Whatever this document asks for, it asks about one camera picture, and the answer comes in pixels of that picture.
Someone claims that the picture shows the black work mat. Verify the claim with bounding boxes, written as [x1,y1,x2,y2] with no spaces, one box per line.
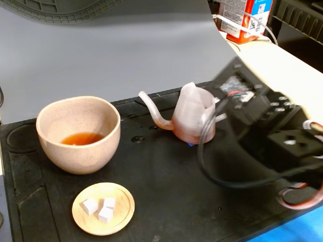
[0,80,319,242]

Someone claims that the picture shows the white sugar cube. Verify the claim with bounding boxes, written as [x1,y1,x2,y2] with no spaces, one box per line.
[97,206,114,224]
[79,197,99,216]
[102,197,117,210]

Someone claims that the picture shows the thin grey cable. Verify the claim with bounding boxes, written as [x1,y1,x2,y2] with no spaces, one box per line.
[243,11,279,46]

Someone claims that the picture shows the round wooden saucer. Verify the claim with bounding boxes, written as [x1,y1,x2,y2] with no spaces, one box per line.
[71,182,136,236]

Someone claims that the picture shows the black camera cable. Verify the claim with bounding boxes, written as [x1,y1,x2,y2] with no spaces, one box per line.
[197,96,323,189]

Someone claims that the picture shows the red drink bottle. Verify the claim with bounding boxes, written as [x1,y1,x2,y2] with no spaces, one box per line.
[217,0,275,45]

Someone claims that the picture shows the black slatted rack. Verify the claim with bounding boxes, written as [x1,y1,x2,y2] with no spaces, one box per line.
[266,0,323,74]

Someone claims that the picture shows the blue surface sheet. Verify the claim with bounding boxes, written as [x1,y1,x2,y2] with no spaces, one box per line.
[241,206,323,242]

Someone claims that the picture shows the dark grey grid mat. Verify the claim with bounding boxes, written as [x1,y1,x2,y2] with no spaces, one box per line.
[0,0,127,26]

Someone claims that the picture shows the speckled beige ceramic cup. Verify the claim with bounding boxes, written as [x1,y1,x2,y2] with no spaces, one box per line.
[35,95,121,175]

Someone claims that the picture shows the white plastic strap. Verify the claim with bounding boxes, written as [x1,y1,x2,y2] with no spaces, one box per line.
[211,13,271,42]

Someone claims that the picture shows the black camera module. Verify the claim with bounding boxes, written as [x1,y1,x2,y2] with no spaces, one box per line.
[208,56,271,125]

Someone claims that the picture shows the reddish brown tea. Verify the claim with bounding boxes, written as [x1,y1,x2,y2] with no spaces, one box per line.
[60,132,105,146]

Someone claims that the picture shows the red white black servo wire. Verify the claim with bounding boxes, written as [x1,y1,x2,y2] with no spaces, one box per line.
[276,181,323,212]
[301,119,323,142]

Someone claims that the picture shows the translucent pink plastic kettle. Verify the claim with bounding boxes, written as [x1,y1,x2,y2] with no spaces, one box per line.
[138,82,228,145]

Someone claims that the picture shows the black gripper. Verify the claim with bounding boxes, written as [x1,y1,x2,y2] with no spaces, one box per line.
[234,90,310,162]

